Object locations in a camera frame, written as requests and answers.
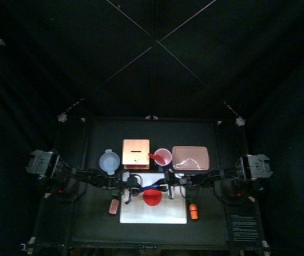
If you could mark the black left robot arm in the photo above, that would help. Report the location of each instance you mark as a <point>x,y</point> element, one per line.
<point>75,175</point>

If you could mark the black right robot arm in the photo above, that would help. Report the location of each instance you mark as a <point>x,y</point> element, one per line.
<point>229,175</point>

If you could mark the small multicoloured toy block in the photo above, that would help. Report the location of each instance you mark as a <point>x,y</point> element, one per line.
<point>113,206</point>

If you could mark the pink square tray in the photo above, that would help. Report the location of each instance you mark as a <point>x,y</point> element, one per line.
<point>189,158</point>

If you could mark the white cutting board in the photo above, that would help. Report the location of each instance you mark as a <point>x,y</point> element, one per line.
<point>154,215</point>

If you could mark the grey-blue bowl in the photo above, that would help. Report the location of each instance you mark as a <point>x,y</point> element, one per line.
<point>109,162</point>

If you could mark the wooden box with red face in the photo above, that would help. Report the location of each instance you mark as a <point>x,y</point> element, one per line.
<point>134,153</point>

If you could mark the white text label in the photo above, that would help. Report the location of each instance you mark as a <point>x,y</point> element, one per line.
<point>242,230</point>

